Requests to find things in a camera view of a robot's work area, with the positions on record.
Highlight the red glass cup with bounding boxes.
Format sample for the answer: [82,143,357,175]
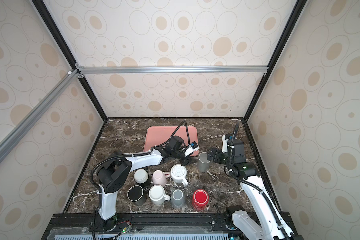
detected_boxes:
[192,189,210,211]

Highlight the pink rectangular tray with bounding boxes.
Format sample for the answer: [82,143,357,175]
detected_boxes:
[144,126,199,157]

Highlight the white mug with handle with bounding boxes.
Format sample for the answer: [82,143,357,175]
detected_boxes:
[170,164,189,186]

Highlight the silver aluminium rail back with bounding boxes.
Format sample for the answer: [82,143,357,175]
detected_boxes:
[78,66,268,74]

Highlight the white black upside-down mug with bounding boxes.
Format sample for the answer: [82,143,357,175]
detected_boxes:
[134,169,151,188]

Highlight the small grey mug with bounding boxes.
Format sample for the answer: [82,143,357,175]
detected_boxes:
[171,189,186,209]

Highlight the black mug white rim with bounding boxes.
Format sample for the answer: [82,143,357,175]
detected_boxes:
[127,185,147,206]

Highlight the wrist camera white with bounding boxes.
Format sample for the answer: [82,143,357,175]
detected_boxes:
[222,134,232,153]
[184,141,200,157]

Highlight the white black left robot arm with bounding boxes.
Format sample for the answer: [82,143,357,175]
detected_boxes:
[90,135,199,231]

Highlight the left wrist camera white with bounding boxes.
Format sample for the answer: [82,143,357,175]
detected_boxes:
[184,141,200,157]

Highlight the tall grey mug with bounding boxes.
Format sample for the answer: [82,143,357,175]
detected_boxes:
[197,152,211,173]

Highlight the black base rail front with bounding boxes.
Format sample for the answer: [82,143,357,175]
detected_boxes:
[42,213,249,240]

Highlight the white mug front row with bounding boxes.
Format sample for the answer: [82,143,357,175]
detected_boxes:
[149,185,171,205]

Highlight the silver aluminium rail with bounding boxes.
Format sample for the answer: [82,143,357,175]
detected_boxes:
[78,66,268,74]
[0,70,79,163]

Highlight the pale pink mug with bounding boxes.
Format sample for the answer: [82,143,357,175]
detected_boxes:
[152,170,171,187]

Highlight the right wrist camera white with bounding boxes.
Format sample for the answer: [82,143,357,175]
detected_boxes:
[222,134,232,153]

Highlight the silver aluminium rail left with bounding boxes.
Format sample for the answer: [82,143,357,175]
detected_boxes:
[0,70,79,163]

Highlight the black frame post left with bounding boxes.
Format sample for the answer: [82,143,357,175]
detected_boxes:
[32,0,108,122]

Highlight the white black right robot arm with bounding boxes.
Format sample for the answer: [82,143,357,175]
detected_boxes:
[208,136,303,240]

